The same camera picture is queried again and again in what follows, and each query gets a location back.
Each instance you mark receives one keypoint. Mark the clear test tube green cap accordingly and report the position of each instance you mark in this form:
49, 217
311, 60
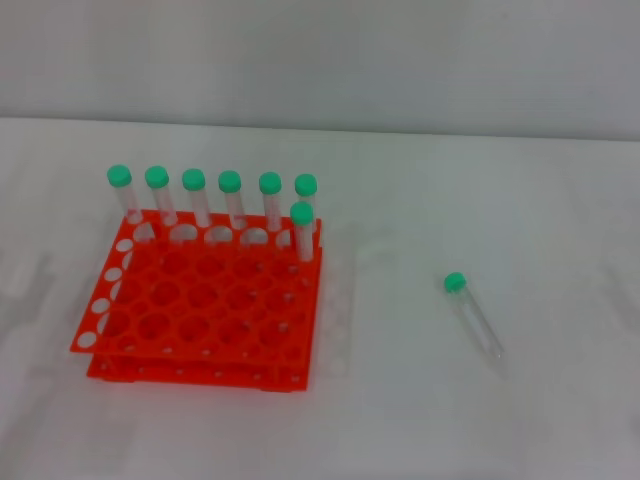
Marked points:
301, 212
305, 184
156, 177
270, 183
454, 281
193, 179
229, 181
119, 175

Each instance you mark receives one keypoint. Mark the orange plastic test tube rack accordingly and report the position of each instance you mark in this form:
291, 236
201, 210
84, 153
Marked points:
210, 305

